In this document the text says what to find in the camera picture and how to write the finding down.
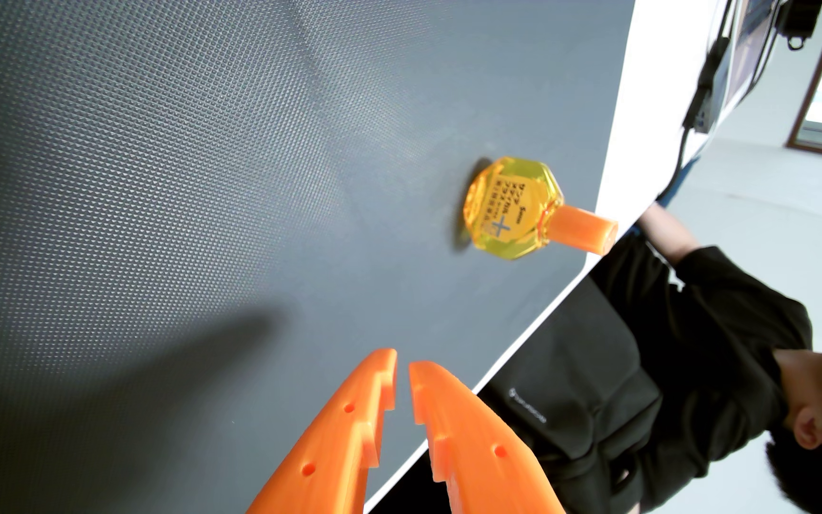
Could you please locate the yellow eyedrops bottle orange cap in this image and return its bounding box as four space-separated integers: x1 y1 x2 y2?
462 157 619 261

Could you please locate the black cable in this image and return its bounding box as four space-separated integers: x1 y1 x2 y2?
657 0 736 202

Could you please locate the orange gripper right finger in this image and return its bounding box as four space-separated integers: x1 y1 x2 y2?
409 360 568 514

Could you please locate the black power adapter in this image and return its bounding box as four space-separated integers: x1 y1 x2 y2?
682 36 733 135

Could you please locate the grey textured mat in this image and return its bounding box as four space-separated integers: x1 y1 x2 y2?
0 0 637 514

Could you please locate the person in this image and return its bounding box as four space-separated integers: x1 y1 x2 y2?
372 203 822 514

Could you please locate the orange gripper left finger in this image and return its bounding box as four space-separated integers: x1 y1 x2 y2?
245 348 399 514

